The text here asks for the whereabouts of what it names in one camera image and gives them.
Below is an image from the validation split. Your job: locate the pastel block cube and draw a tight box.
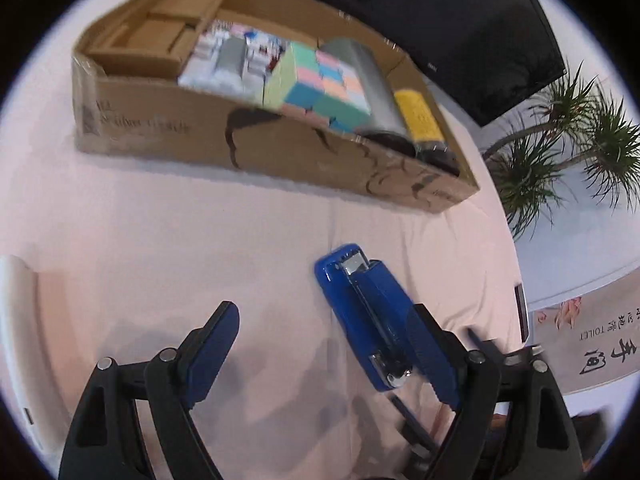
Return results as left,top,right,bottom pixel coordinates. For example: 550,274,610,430
263,41,373,135

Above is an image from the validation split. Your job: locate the yellow jar with black lid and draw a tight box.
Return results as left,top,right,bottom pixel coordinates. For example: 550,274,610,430
391,88,461,177

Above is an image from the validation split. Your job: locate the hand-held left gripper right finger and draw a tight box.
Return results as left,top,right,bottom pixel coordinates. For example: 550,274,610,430
407,304,586,480

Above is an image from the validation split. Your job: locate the black flat screen television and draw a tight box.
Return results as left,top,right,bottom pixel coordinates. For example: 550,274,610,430
306,0,567,128

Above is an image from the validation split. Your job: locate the silver metal canister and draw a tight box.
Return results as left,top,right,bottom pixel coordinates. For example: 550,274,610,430
317,37,417,156

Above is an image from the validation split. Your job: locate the spiky green potted plant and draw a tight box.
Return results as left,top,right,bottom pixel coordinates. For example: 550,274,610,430
482,60,640,241

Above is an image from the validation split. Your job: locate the cardboard box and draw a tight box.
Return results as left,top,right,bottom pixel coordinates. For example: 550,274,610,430
71,0,481,215

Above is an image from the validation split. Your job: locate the colourful cartoon game box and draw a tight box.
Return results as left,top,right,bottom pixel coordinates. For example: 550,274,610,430
177,19,291,106

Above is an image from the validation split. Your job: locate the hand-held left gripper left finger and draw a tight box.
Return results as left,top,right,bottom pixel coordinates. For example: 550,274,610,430
57,300,241,480

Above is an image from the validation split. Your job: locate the blue stapler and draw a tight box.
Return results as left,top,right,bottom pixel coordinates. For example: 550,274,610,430
314,243,441,393

